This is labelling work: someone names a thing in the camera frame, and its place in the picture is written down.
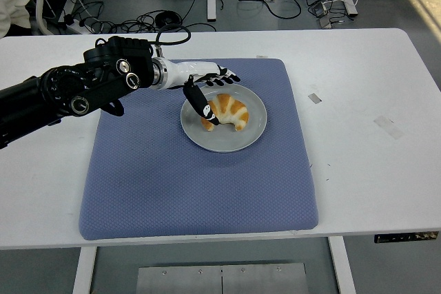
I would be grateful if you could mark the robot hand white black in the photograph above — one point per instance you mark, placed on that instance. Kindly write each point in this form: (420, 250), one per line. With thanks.
(186, 73)

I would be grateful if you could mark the croissant bread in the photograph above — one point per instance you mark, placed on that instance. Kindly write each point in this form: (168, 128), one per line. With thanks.
(232, 108)

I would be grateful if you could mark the grey round plate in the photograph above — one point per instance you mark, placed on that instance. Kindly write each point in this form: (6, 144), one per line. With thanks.
(220, 140)

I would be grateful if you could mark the blue quilted mat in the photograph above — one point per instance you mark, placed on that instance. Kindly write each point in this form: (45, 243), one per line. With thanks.
(172, 187)

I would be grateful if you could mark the white power strip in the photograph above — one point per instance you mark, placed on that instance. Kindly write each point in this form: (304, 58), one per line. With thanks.
(74, 24)

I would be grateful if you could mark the small grey tape piece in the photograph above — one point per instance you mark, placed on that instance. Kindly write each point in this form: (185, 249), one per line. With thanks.
(314, 98)

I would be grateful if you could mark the grey power adapter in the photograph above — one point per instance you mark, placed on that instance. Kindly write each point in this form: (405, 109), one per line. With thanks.
(324, 22)

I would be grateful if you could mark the white fabric bundle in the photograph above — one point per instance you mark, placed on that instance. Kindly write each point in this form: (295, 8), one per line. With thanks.
(12, 11)

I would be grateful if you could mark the large clear tape piece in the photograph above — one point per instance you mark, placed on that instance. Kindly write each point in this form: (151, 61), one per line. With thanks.
(387, 127)

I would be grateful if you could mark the grey metal plate with screws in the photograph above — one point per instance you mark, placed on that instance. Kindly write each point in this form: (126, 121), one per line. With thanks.
(220, 280)

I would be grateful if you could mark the white table leg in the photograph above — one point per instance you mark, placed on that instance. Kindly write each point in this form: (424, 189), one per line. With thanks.
(341, 266)
(83, 270)

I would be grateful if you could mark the dark table control box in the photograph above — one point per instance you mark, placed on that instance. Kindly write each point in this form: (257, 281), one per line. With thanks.
(404, 237)

